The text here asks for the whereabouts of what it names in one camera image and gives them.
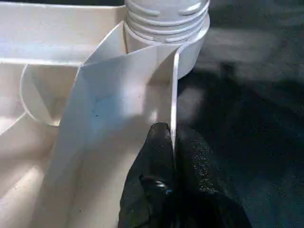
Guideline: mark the white plastic table leg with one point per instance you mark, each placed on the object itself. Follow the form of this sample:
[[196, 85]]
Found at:
[[166, 14]]

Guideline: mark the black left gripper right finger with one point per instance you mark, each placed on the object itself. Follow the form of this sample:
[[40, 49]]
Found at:
[[209, 190]]

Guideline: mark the white plastic table top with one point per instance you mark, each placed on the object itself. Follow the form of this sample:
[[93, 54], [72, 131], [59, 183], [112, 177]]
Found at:
[[47, 38]]

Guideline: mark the black work mat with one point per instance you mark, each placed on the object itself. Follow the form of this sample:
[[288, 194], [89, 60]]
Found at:
[[251, 118]]

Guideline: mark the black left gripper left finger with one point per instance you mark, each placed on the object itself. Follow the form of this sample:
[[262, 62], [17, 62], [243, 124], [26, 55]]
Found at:
[[151, 185]]

